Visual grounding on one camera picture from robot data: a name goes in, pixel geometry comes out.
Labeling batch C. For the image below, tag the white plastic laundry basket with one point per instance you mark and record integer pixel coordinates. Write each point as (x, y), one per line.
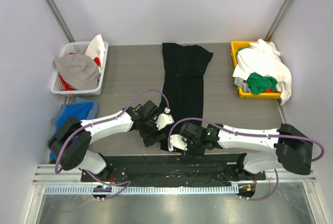
(57, 87)

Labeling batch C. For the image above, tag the solid blue shirt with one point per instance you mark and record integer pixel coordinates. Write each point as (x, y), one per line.
(80, 111)

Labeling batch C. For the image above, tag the corner aluminium post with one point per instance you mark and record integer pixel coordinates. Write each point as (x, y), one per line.
(286, 5)
(60, 20)

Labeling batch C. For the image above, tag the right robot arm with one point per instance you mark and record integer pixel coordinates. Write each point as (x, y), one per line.
(285, 147)

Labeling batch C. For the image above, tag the grey garment in bin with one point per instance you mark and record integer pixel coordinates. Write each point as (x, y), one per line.
(239, 82)

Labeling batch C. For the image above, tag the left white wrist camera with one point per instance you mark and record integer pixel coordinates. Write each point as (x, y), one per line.
(164, 119)

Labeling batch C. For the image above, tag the beige grey shirt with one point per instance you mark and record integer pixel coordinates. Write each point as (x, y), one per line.
(79, 71)

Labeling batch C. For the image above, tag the blue checkered shirt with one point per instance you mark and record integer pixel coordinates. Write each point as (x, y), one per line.
(92, 114)

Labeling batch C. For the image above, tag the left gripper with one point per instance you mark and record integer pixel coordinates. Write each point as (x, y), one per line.
(150, 138)

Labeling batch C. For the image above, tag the white slotted cable duct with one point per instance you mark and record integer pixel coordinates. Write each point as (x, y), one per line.
(104, 190)

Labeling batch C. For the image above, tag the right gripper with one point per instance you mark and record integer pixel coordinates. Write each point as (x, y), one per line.
(192, 150)

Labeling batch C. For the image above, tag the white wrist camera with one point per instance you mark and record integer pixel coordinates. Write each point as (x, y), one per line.
(177, 142)
(164, 119)

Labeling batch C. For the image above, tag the white and red garment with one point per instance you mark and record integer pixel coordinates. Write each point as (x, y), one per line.
(96, 51)

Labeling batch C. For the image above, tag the yellow plastic bin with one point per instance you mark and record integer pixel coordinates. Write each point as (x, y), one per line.
(235, 47)

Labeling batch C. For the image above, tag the green t shirt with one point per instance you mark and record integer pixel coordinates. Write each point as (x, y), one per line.
(260, 84)

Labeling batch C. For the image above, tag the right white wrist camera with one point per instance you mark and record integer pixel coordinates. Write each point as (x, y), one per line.
(177, 142)

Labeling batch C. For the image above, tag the left corner aluminium post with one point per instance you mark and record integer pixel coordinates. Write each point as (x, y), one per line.
(60, 20)

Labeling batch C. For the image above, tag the black t shirt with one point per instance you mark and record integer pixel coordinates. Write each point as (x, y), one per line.
(184, 67)

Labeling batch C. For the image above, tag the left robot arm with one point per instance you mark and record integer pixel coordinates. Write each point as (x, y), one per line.
(70, 142)

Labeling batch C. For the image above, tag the right corner aluminium post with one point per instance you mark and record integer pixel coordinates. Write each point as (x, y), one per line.
(286, 5)

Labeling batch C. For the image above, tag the white t shirt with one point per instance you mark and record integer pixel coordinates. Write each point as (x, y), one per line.
(264, 59)

